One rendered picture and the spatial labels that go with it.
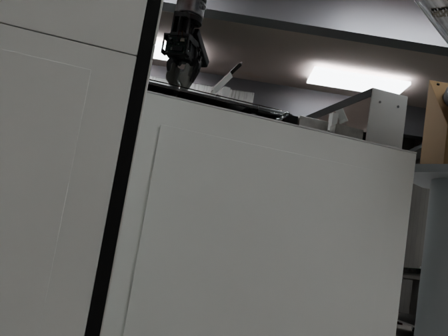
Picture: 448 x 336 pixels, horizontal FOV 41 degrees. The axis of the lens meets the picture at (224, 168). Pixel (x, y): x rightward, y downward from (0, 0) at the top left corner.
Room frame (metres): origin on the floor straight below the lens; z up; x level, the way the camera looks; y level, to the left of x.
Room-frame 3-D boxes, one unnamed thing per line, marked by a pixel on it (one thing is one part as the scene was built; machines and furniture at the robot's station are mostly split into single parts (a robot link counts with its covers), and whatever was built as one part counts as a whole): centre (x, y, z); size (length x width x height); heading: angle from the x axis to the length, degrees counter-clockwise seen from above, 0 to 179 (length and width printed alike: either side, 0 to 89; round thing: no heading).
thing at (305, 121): (1.48, -0.20, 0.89); 0.08 x 0.03 x 0.03; 105
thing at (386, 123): (1.58, -0.28, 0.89); 0.55 x 0.09 x 0.14; 15
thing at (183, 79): (1.45, 0.14, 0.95); 0.06 x 0.03 x 0.09; 160
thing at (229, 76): (1.81, 0.05, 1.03); 0.06 x 0.04 x 0.13; 105
